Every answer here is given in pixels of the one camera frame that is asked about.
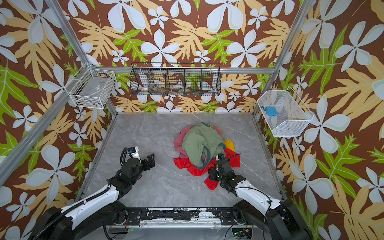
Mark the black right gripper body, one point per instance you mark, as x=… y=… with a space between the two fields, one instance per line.
x=222 y=163

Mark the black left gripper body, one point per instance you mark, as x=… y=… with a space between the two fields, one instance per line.
x=146 y=166

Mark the red cloth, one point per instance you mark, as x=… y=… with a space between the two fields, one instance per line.
x=212 y=185

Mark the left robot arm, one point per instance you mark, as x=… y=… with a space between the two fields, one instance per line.
x=99 y=209

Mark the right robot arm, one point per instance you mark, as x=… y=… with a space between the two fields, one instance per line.
x=280 y=219

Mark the yellow cloth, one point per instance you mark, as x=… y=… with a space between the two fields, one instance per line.
x=229 y=145

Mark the pink cloth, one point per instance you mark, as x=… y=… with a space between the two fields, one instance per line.
x=179 y=140

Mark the green cloth with grey trim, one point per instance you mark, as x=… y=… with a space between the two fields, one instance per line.
x=203 y=143

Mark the blue object in basket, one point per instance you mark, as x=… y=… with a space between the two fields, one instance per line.
x=270 y=111

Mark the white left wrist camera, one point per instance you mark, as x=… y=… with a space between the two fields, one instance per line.
x=133 y=152

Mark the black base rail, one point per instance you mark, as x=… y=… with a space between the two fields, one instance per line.
x=210 y=217

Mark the white wire basket right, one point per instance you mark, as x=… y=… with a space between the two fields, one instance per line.
x=293 y=114

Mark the white wire basket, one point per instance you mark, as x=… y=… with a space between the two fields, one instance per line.
x=293 y=114
x=92 y=88

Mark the black wire basket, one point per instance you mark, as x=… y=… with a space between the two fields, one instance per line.
x=179 y=79

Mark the white wire basket left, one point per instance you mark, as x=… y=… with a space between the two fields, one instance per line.
x=92 y=88

